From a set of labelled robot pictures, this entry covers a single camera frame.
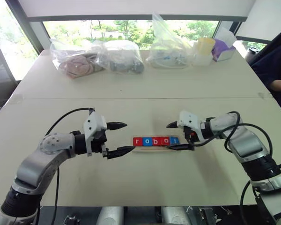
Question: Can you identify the wooden block tray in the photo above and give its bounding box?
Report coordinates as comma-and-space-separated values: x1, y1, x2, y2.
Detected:
132, 145, 178, 153

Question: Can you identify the pale yellow cup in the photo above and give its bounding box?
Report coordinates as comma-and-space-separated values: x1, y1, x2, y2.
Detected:
198, 37, 215, 56

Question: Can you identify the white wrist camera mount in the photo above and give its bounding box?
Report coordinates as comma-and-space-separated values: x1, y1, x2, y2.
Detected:
179, 110, 202, 141
83, 111, 108, 157

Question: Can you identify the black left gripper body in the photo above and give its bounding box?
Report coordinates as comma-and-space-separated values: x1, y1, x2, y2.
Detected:
91, 131, 108, 158

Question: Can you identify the person in dark clothing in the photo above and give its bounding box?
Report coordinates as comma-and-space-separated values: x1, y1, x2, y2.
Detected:
250, 29, 281, 113

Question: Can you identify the plastic bag with grey items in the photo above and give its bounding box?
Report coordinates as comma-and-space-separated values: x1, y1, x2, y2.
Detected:
96, 39, 146, 75

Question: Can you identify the tall clear plastic bag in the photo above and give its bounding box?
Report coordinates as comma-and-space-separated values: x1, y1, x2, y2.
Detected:
146, 13, 195, 69

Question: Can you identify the purple white tissue box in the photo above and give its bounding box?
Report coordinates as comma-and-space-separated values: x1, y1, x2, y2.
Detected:
212, 27, 237, 62

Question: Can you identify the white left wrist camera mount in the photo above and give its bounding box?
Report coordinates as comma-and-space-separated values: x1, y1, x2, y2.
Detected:
83, 111, 108, 157

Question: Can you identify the plastic bag with pink cloth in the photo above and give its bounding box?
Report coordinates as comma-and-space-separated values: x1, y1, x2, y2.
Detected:
49, 38, 106, 79

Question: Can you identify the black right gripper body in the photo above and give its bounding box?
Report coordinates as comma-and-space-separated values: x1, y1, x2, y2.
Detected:
183, 125, 202, 145

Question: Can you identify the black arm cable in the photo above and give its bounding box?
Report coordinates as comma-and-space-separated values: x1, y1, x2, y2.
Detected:
44, 107, 96, 225
186, 111, 274, 222

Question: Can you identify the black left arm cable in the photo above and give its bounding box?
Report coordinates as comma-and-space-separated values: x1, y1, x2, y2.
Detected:
44, 107, 96, 225

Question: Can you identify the silver rounded robot leg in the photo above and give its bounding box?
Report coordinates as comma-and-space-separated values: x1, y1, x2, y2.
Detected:
161, 206, 192, 225
95, 206, 125, 225

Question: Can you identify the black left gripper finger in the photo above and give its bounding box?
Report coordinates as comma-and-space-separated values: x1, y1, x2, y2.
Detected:
107, 121, 128, 131
102, 146, 135, 160

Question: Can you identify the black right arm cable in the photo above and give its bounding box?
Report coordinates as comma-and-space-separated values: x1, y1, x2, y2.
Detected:
186, 111, 274, 222

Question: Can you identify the dark drink bottle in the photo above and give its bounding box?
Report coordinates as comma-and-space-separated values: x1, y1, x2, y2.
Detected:
245, 46, 259, 63

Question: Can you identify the black mesh chair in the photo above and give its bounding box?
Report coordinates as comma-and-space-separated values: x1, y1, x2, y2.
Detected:
0, 46, 22, 111

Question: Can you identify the metal table clamp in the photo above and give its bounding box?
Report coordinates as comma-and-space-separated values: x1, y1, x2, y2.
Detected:
198, 206, 217, 223
63, 215, 80, 225

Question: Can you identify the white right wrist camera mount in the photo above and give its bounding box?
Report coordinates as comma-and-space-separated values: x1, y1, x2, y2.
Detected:
179, 110, 202, 141

